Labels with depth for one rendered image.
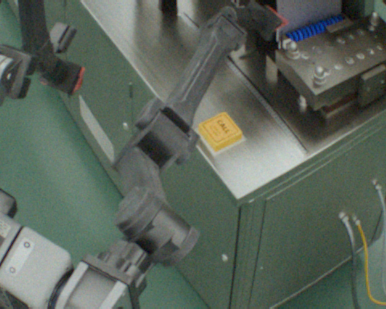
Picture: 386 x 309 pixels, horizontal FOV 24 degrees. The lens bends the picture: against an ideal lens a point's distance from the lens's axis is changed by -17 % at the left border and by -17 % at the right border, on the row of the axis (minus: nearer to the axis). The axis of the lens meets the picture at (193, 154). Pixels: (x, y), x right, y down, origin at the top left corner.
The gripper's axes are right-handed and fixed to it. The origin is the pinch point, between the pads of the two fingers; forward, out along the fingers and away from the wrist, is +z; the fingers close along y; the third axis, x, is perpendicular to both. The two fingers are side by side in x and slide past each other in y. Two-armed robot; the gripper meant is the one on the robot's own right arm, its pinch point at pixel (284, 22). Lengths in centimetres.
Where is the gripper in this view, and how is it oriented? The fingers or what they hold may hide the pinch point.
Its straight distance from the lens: 230.8
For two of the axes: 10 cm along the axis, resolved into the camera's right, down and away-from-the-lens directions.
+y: 5.3, 6.8, -5.1
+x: 4.1, -7.3, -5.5
